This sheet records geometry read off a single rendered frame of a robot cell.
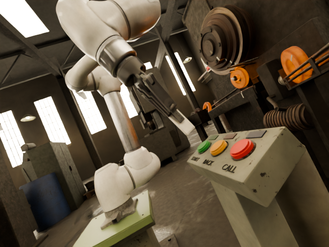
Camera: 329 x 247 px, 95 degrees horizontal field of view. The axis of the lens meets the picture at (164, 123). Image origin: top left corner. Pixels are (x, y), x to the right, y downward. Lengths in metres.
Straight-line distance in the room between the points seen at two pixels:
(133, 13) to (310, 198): 0.61
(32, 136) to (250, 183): 12.80
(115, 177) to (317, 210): 0.76
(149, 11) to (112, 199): 0.81
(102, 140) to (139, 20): 10.88
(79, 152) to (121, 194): 10.80
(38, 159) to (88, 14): 3.77
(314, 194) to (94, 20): 0.62
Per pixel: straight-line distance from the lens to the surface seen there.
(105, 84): 0.96
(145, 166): 0.92
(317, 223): 0.52
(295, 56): 0.81
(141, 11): 0.51
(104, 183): 0.88
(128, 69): 0.39
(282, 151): 0.28
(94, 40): 0.43
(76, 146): 11.70
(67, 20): 0.47
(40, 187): 3.75
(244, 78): 1.27
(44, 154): 4.02
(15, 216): 3.07
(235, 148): 0.29
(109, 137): 11.16
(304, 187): 0.48
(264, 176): 0.26
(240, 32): 1.21
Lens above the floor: 0.69
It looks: 3 degrees up
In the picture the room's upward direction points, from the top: 25 degrees counter-clockwise
